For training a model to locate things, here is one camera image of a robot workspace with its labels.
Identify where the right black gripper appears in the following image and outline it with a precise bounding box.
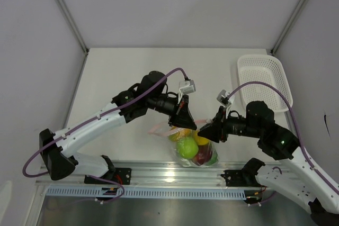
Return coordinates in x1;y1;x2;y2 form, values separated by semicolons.
197;106;262;143

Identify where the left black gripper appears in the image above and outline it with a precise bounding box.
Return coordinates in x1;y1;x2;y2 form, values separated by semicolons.
147;92;197;130

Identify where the orange yellow toy mango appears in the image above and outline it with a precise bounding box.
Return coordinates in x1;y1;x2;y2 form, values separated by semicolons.
168;126;192;142

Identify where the yellow toy lemon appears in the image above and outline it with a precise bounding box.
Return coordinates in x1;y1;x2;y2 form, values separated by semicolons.
192;131;210;146

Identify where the red toy apple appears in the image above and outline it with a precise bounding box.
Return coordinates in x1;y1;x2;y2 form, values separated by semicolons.
192;143;213;166

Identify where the green toy cabbage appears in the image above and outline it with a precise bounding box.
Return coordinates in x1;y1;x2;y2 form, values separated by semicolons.
206;150;218;166

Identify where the clear pink-dotted zip bag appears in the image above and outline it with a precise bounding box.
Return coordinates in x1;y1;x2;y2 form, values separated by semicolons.
148;119;219;168

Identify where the green toy apple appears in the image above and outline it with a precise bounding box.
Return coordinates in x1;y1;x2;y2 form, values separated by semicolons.
176;137;198;159

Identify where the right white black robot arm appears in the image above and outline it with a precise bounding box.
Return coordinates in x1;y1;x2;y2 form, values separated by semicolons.
198;101;338;225

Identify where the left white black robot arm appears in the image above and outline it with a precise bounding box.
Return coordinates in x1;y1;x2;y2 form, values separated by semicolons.
39;71;197;184

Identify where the white plastic basket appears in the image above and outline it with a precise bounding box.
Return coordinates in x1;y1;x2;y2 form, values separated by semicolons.
236;54;294;113

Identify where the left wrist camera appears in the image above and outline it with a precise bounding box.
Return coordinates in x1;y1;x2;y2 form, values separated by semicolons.
178;79;196;102

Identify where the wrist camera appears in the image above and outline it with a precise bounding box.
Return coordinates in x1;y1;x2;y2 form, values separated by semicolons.
217;89;235;108
178;79;196;102

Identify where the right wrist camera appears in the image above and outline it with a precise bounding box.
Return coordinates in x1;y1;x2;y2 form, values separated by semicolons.
217;89;235;108

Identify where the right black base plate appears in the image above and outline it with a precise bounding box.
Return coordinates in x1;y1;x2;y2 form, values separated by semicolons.
220;169;251;187

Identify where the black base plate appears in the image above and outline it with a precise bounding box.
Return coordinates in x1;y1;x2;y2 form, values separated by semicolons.
84;168;132;185
220;169;251;187

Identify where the aluminium mounting rail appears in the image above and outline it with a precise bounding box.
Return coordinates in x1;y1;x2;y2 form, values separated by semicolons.
35;161;244;189

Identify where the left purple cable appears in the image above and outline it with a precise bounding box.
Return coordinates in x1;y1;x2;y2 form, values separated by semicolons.
22;68;190;178

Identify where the purple cable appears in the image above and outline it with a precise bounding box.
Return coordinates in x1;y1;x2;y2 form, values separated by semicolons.
224;81;339;195
22;68;190;178

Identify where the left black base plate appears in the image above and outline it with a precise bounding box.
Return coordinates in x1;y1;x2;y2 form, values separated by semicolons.
84;168;132;185

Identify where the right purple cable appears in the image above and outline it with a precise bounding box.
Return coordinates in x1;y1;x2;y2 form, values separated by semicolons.
224;81;339;195

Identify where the white slotted cable duct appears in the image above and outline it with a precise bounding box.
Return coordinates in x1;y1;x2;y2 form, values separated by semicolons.
46;186;246;200

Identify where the right aluminium frame post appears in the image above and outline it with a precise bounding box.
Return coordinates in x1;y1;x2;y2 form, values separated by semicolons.
268;0;309;56

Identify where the aluminium frame post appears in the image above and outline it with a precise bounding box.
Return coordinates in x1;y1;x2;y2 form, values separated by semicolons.
268;0;309;56
54;0;89;55

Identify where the left aluminium frame post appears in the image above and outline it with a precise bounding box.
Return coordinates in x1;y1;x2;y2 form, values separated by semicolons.
54;0;89;55

